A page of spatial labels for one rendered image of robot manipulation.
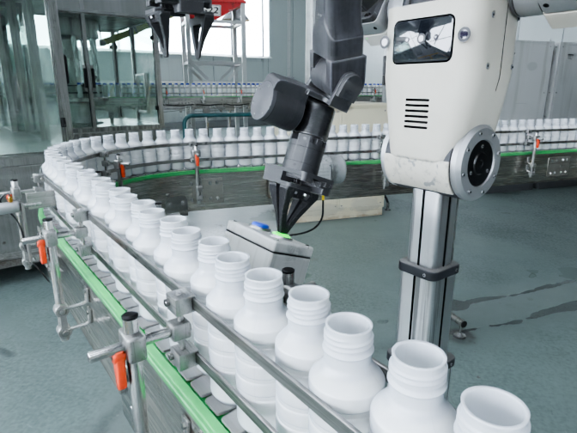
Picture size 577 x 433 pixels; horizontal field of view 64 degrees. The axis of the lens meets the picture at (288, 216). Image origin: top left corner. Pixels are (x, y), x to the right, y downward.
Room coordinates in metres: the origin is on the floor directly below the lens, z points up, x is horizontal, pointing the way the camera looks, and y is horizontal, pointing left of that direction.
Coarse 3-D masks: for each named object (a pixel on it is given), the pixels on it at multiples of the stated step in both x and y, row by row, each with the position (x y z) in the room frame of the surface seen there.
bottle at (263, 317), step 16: (256, 272) 0.42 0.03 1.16; (272, 272) 0.42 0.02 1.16; (256, 288) 0.39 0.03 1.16; (272, 288) 0.39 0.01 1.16; (256, 304) 0.39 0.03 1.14; (272, 304) 0.39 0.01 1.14; (240, 320) 0.39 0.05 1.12; (256, 320) 0.38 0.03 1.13; (272, 320) 0.39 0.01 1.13; (256, 336) 0.38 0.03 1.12; (272, 336) 0.38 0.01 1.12; (240, 352) 0.39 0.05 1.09; (272, 352) 0.38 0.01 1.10; (240, 368) 0.39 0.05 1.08; (256, 368) 0.38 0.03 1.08; (240, 384) 0.39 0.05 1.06; (256, 384) 0.38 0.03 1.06; (272, 384) 0.38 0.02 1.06; (256, 400) 0.38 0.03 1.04; (272, 400) 0.38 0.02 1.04; (240, 416) 0.39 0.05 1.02; (272, 416) 0.38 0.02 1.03; (256, 432) 0.38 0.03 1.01
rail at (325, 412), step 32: (64, 192) 0.98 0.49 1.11; (96, 224) 0.77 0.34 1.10; (96, 256) 0.79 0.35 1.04; (128, 288) 0.65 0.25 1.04; (160, 320) 0.55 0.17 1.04; (256, 352) 0.36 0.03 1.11; (224, 384) 0.41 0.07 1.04; (288, 384) 0.32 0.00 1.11; (256, 416) 0.36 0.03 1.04; (320, 416) 0.29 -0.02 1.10
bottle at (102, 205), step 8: (96, 184) 0.83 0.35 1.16; (104, 184) 0.84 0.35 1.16; (112, 184) 0.84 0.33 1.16; (96, 192) 0.82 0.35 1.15; (104, 192) 0.81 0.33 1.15; (96, 200) 0.82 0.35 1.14; (104, 200) 0.81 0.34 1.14; (96, 208) 0.81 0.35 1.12; (104, 208) 0.80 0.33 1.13; (96, 216) 0.80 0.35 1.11; (96, 232) 0.80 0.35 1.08; (96, 240) 0.81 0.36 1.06; (104, 240) 0.80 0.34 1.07; (96, 248) 0.81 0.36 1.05; (104, 248) 0.80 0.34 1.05; (104, 256) 0.80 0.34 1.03
